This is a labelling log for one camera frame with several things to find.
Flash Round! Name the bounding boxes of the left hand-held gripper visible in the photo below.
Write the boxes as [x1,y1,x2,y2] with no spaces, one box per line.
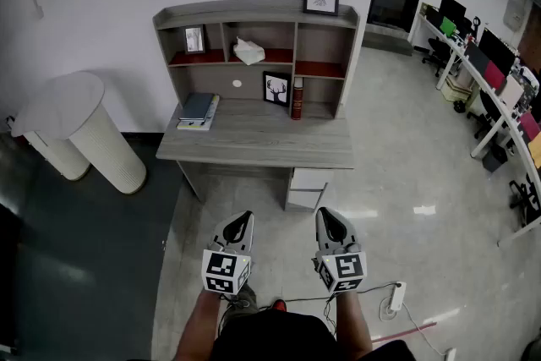
[201,210,255,296]

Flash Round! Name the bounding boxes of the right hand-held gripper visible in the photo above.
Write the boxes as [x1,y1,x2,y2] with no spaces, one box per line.
[314,206,368,293]

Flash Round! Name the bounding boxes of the white tissues pack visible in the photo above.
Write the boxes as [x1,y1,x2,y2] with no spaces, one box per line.
[232,36,266,66]

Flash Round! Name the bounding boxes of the grey wooden desk shelf unit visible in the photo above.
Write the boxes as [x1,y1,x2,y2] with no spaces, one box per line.
[151,0,362,120]

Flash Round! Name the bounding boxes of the person's right forearm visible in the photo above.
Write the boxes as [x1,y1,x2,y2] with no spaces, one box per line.
[336,289,374,361]

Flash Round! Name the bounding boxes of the person's left forearm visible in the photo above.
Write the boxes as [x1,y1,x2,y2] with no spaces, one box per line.
[175,287,223,361]

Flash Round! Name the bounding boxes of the long white office desk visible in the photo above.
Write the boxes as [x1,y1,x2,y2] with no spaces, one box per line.
[408,8,541,249]

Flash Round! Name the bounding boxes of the green plastic block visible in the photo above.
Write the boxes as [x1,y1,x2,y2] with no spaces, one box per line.
[439,15,458,36]

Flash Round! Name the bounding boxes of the white drawer cabinet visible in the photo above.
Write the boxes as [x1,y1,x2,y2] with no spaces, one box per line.
[285,167,335,212]

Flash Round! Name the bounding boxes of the person's left trouser leg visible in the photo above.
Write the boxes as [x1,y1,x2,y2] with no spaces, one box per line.
[219,282,260,327]

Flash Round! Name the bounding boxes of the white power strip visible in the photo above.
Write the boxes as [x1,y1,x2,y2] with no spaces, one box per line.
[389,282,407,313]

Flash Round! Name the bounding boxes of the person's black shirt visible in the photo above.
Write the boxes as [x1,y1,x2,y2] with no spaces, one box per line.
[209,308,418,361]

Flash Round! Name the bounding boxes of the stack of books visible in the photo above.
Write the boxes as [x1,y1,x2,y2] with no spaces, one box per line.
[176,95,221,131]

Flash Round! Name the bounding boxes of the grey notebook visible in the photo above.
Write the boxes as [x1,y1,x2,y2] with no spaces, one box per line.
[179,92,216,122]

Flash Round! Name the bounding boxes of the thick red book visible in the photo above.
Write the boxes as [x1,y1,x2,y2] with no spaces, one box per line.
[290,76,304,121]

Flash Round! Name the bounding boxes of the dark grey trash bin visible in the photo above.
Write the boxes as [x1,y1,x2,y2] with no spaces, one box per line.
[483,143,508,173]

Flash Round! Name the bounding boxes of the pale storage box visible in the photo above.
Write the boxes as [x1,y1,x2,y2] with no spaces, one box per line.
[441,75,474,103]

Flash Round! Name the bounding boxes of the black office chair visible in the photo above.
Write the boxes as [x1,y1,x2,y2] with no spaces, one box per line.
[421,36,452,78]
[509,172,541,225]
[467,90,508,140]

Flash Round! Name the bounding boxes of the grey door step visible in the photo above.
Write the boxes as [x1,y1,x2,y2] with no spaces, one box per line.
[362,23,414,57]

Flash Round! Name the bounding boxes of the large black computer monitor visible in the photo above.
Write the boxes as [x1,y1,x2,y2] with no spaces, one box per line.
[478,27,517,77]

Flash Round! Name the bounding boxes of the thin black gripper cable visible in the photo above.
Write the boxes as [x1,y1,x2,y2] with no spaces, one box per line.
[218,293,251,310]
[323,293,339,335]

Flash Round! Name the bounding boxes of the white power strip cable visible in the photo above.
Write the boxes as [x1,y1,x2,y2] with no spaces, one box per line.
[378,294,449,357]

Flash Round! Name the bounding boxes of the black frame with deer picture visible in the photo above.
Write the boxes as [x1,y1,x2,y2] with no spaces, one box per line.
[262,70,292,108]

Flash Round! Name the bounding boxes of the black frame with tree picture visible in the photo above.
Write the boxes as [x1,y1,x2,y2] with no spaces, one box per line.
[183,25,207,55]

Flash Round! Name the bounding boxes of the white ribbed pedestal table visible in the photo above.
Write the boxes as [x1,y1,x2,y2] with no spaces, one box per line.
[10,70,148,196]

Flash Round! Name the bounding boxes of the black frame with line drawing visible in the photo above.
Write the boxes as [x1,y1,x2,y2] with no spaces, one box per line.
[303,0,341,17]

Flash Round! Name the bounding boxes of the grey wall box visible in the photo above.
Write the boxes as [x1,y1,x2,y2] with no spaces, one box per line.
[502,0,527,32]

